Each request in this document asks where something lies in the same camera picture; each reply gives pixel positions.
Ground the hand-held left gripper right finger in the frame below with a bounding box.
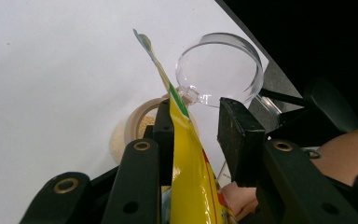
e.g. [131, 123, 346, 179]
[216, 96, 267, 189]

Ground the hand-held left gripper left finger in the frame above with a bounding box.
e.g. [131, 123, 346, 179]
[143, 98, 175, 187]

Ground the yellow spouted food pouch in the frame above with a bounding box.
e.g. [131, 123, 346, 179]
[132, 28, 239, 224]

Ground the white table mat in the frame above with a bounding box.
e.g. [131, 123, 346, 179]
[0, 0, 269, 224]

